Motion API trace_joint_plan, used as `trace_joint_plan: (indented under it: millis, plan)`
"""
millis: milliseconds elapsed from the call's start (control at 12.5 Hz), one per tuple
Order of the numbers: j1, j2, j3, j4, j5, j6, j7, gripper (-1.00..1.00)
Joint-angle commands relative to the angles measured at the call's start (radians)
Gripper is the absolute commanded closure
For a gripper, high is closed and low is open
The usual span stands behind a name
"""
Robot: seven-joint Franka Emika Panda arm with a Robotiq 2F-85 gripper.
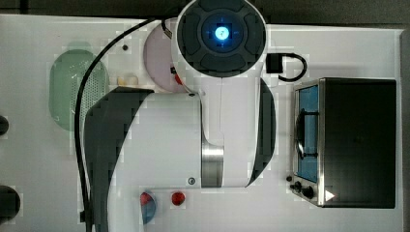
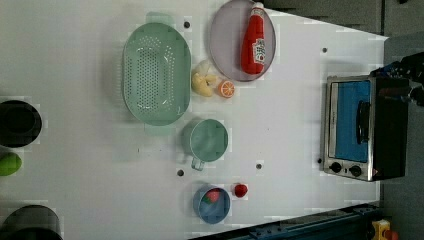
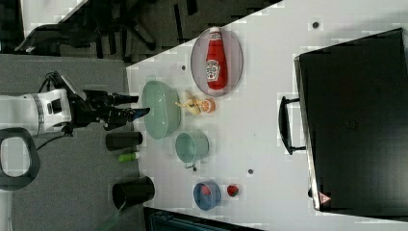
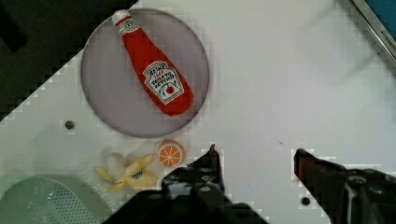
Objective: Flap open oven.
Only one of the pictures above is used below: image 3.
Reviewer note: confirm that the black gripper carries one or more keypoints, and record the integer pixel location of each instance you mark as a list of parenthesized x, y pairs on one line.
[(95, 107)]

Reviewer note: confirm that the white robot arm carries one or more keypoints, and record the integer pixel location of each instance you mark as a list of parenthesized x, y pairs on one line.
[(27, 116)]

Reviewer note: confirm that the black toaster oven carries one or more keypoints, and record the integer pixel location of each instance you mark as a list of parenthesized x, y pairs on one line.
[(353, 99)]

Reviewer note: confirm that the black cylinder upper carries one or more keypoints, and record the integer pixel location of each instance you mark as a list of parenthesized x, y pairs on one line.
[(117, 141)]

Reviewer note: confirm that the black cylinder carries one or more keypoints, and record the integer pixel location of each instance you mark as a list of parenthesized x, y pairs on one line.
[(117, 141), (134, 192)]

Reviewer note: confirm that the large green bowl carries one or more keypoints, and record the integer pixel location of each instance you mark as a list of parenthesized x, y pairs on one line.
[(164, 116)]

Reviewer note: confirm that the green marker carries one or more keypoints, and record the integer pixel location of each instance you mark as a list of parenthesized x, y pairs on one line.
[(128, 157)]

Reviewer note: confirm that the yellow toy with orange slice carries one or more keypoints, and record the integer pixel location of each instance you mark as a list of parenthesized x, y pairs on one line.
[(196, 106)]

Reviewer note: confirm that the black office chair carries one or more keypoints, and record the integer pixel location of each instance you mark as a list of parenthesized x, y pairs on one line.
[(93, 21)]

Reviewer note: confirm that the green cup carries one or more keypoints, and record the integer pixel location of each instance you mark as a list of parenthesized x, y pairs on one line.
[(191, 147)]

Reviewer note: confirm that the black cylinder lower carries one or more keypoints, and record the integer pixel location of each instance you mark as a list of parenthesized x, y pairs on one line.
[(134, 192)]

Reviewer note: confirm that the red ketchup bottle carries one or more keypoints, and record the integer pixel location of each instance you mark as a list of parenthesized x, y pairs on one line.
[(216, 67)]

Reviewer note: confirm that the grey oval plate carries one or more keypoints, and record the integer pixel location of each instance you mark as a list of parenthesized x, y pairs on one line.
[(234, 62)]

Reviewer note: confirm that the red item in blue bowl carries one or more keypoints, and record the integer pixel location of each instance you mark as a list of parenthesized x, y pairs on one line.
[(205, 190)]

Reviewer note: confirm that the blue small bowl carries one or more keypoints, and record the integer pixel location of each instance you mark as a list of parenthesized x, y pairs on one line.
[(207, 202)]

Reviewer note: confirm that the red strawberry toy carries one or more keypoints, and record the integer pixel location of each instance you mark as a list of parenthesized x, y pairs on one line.
[(232, 190)]

